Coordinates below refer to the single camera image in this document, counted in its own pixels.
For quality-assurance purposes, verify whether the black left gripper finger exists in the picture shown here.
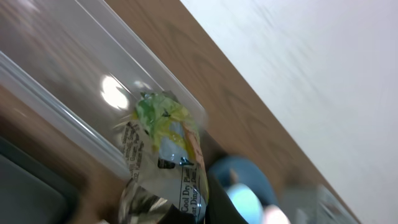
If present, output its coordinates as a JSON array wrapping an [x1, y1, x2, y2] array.
[[205, 174, 247, 224]]

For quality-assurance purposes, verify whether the pink cup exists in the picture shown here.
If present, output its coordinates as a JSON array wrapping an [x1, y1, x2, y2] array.
[[262, 205, 290, 224]]

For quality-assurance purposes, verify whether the dark blue plate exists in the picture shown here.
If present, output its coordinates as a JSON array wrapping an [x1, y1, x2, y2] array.
[[208, 156, 279, 206]]

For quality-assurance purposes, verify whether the grey dishwasher rack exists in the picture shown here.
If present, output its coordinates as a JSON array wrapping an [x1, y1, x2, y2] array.
[[279, 185, 358, 224]]

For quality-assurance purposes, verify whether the clear plastic bin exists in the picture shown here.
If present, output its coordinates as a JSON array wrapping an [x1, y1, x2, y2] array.
[[1, 0, 206, 178]]

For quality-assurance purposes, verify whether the light blue cup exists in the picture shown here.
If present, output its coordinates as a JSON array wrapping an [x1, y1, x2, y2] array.
[[226, 183, 263, 224]]

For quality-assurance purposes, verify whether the black tray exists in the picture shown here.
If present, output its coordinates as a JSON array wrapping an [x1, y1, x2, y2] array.
[[1, 138, 79, 224]]

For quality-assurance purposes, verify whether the foil snack wrapper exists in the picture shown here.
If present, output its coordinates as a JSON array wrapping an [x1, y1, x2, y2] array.
[[118, 91, 209, 223]]

